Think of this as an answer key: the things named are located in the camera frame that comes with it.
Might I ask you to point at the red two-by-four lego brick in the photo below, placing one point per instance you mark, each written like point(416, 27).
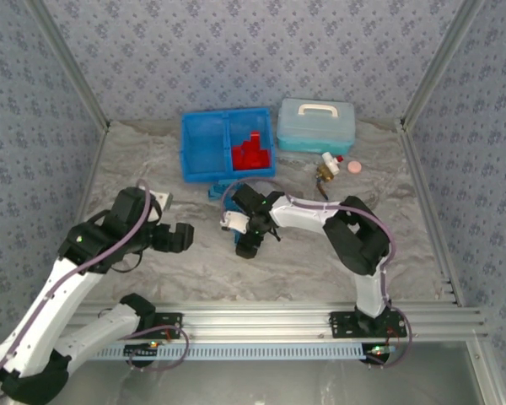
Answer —
point(259, 158)

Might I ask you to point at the white bottle red cap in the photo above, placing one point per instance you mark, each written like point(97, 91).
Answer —
point(329, 160)

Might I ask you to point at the aluminium mounting rail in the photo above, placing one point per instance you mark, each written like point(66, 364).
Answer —
point(257, 320)

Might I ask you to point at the aluminium frame post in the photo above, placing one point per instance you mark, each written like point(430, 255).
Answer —
point(489, 375)
point(443, 63)
point(67, 63)

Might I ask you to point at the teal clear storage box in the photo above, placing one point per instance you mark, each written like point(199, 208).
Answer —
point(316, 126)

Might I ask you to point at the dark blue lego brick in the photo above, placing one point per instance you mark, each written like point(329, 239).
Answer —
point(217, 193)

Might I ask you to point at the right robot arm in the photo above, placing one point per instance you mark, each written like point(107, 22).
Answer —
point(303, 215)

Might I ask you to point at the blue plastic bin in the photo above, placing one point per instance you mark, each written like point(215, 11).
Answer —
point(202, 143)
point(240, 126)

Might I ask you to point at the small controller board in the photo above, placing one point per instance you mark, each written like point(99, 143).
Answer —
point(377, 353)
point(143, 350)

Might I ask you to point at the tall red lego piece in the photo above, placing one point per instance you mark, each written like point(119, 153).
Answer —
point(256, 138)

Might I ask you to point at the aluminium side rail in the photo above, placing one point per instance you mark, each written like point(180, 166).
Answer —
point(430, 219)
point(93, 169)

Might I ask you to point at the pink round disc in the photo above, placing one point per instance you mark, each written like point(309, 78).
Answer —
point(355, 167)

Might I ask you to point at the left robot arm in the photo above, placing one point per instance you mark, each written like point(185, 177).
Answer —
point(38, 312)

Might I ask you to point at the brass valve fitting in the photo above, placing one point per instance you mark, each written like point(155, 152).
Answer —
point(324, 174)

